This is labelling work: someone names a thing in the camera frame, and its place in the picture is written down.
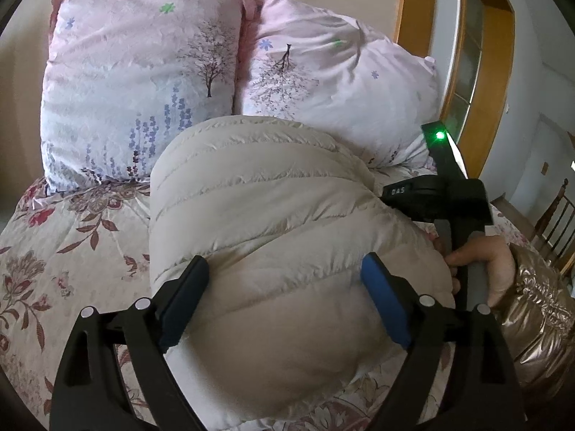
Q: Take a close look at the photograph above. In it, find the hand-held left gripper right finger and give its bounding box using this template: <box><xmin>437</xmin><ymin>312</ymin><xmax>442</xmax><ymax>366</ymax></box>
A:
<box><xmin>362</xmin><ymin>251</ymin><xmax>527</xmax><ymax>431</ymax></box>

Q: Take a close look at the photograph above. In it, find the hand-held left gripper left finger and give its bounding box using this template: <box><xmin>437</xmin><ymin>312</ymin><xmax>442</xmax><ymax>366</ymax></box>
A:
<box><xmin>47</xmin><ymin>255</ymin><xmax>212</xmax><ymax>431</ymax></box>

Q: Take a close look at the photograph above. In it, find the beige down jacket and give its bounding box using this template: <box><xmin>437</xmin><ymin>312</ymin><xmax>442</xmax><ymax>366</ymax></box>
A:
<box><xmin>147</xmin><ymin>116</ymin><xmax>454</xmax><ymax>423</ymax></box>

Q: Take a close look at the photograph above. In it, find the person's right hand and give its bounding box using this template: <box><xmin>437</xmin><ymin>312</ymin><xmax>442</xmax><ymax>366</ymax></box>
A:
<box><xmin>430</xmin><ymin>235</ymin><xmax>517</xmax><ymax>310</ymax></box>

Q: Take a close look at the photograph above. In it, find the wooden chair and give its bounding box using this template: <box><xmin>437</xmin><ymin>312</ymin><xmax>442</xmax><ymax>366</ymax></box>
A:
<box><xmin>530</xmin><ymin>179</ymin><xmax>575</xmax><ymax>279</ymax></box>

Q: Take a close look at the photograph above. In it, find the floral quilt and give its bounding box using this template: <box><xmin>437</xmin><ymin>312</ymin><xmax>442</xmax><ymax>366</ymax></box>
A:
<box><xmin>0</xmin><ymin>162</ymin><xmax>535</xmax><ymax>431</ymax></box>

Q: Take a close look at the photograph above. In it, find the glass panel door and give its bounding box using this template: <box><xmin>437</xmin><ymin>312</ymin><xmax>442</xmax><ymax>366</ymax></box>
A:
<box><xmin>442</xmin><ymin>0</ymin><xmax>487</xmax><ymax>141</ymax></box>

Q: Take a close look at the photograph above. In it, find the pink bare tree print pillow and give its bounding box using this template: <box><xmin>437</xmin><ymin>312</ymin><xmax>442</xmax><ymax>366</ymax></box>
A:
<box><xmin>230</xmin><ymin>0</ymin><xmax>442</xmax><ymax>175</ymax></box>

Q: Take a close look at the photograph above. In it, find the wooden framed door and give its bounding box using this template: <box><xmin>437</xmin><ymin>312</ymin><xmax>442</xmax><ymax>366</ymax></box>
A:
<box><xmin>394</xmin><ymin>0</ymin><xmax>516</xmax><ymax>181</ymax></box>

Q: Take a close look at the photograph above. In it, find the pink lavender print pillow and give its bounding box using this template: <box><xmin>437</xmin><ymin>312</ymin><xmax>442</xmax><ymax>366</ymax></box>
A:
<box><xmin>40</xmin><ymin>0</ymin><xmax>247</xmax><ymax>195</ymax></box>

